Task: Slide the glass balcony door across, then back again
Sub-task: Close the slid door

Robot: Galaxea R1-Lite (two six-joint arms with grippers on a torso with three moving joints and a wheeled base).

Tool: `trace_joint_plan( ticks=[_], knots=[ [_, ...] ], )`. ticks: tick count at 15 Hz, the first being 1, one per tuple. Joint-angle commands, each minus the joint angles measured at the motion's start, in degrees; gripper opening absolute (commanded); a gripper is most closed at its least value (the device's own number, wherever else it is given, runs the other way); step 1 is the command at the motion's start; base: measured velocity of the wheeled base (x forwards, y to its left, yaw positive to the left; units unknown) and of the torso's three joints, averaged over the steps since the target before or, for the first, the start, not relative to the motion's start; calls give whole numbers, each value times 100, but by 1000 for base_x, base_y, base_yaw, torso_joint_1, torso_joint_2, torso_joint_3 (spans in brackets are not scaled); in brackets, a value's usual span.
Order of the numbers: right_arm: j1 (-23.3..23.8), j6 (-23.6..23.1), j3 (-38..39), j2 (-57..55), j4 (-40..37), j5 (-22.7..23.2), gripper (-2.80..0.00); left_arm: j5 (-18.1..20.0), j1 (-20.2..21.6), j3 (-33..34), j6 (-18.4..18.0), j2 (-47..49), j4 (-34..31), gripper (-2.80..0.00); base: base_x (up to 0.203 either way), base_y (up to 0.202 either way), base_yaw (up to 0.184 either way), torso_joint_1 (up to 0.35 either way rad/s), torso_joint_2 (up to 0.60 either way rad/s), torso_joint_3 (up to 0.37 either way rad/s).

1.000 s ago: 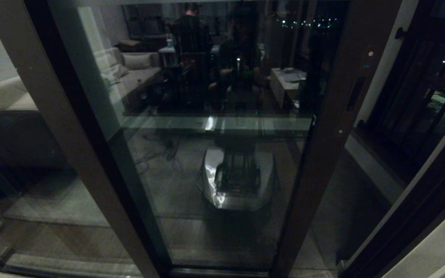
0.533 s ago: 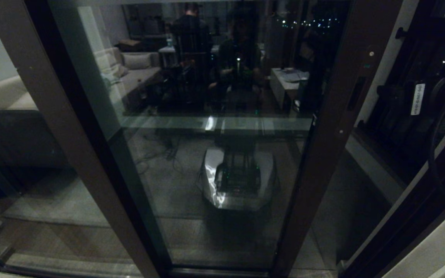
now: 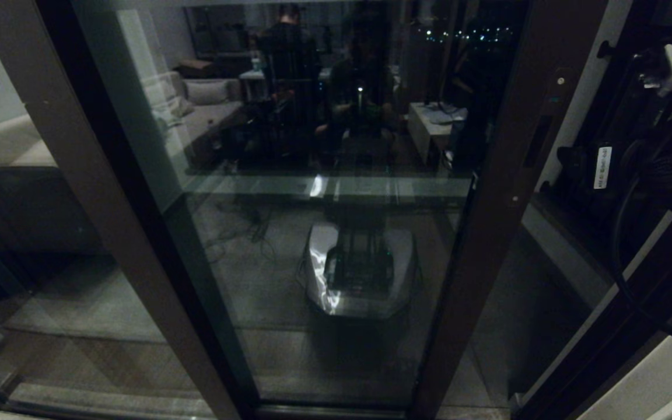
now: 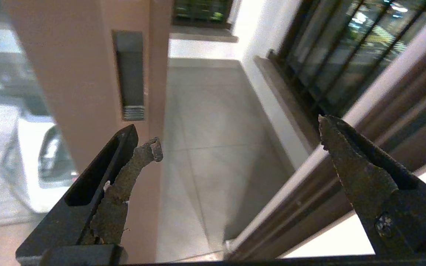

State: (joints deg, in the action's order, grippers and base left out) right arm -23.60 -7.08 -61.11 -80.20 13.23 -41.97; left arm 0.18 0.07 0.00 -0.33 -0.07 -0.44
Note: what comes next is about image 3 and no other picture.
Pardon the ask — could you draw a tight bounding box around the black side window railing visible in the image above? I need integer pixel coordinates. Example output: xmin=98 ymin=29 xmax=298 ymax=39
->
xmin=540 ymin=0 xmax=672 ymax=263

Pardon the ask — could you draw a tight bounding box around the brown framed sliding glass door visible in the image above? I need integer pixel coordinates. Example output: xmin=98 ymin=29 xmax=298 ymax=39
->
xmin=71 ymin=0 xmax=611 ymax=420

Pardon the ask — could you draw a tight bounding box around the brown framed fixed glass panel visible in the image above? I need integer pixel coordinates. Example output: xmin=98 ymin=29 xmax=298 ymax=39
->
xmin=0 ymin=0 xmax=258 ymax=420

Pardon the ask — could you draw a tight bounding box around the dark brown door jamb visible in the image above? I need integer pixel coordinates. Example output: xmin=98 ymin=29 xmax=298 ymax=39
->
xmin=511 ymin=198 xmax=672 ymax=420

